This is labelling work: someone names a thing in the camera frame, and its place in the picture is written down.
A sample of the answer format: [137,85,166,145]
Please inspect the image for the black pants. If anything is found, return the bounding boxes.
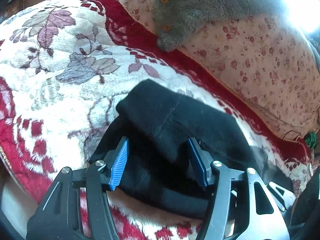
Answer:
[89,80,293,219]

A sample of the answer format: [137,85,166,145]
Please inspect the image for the green cloth item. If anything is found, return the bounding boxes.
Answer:
[304,132,318,150]

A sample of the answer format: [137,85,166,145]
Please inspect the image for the red white floral fleece blanket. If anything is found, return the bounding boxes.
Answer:
[0,0,316,240]

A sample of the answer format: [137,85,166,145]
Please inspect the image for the beige floral quilt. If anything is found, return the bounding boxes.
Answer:
[92,0,320,140]

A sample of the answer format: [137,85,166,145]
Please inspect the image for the grey fleece garment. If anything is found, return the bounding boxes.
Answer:
[153,0,287,52]

